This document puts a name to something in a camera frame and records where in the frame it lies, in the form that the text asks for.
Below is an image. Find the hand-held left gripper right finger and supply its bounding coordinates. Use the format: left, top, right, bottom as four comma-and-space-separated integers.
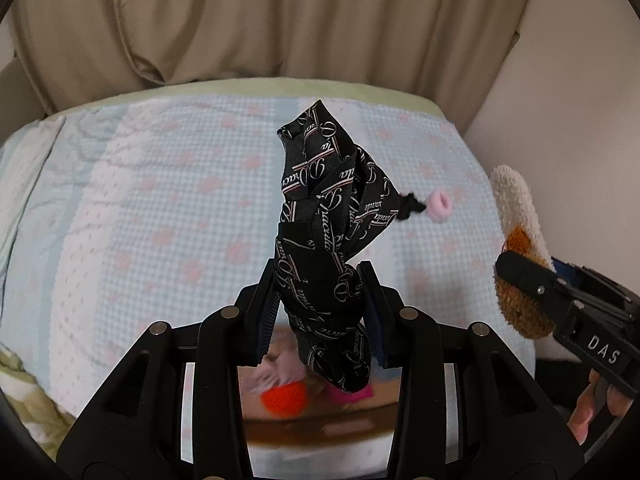
357, 260, 586, 480

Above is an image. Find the beige headboard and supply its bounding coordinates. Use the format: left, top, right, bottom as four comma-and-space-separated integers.
0, 56, 52, 128

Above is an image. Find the person's right hand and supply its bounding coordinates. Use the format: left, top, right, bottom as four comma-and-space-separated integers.
567, 369, 637, 444

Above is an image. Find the pink hair tie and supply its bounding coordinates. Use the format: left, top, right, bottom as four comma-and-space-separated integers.
426, 190, 454, 223

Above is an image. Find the white and brown plush sock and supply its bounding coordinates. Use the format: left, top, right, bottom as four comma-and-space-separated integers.
489, 164, 559, 342

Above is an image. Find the orange pom-pom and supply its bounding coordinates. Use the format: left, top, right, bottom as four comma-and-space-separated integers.
260, 379, 308, 419

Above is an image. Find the cardboard box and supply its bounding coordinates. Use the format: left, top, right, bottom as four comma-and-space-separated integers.
239, 324, 402, 452

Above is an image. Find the black printed scarf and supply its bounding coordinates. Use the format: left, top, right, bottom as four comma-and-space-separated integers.
273, 99, 402, 395

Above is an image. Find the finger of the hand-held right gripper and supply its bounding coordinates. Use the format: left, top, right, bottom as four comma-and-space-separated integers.
494, 251, 629, 325
551, 257, 640, 319

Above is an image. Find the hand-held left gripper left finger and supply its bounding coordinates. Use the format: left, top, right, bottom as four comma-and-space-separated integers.
57, 259, 279, 480

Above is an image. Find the beige curtain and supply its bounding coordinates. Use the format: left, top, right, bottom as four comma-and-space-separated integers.
7, 0, 168, 117
125, 0, 543, 136

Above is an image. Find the pink cloth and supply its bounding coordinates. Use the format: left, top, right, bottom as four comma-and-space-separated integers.
254, 344, 307, 392

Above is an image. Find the light blue printed blanket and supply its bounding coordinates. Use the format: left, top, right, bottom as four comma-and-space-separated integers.
0, 78, 507, 480

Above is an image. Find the green bed sheet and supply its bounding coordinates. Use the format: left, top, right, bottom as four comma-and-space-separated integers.
47, 77, 447, 122

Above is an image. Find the green printed cushion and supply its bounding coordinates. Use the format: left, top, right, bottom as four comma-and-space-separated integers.
0, 346, 77, 457

